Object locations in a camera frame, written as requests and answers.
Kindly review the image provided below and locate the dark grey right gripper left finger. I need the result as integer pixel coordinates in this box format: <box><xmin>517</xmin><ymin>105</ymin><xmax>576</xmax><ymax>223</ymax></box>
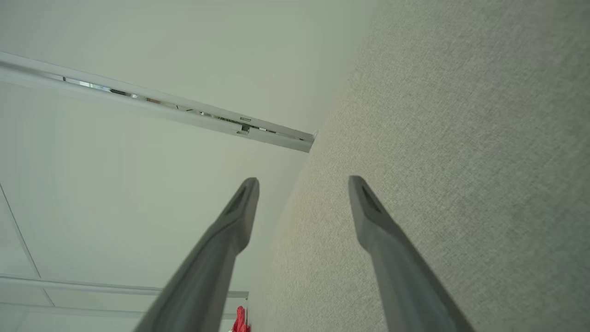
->
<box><xmin>134</xmin><ymin>178</ymin><xmax>260</xmax><ymax>332</ymax></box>

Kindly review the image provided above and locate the white partition frame rail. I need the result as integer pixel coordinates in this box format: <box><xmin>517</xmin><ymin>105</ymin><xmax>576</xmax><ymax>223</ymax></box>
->
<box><xmin>0</xmin><ymin>51</ymin><xmax>316</xmax><ymax>154</ymax></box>

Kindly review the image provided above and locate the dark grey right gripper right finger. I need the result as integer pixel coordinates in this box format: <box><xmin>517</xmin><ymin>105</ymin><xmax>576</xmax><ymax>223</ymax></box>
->
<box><xmin>348</xmin><ymin>175</ymin><xmax>475</xmax><ymax>332</ymax></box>

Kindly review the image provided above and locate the red jersey with white sleeves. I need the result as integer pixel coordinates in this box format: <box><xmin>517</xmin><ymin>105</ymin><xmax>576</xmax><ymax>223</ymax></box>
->
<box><xmin>232</xmin><ymin>306</ymin><xmax>251</xmax><ymax>332</ymax></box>

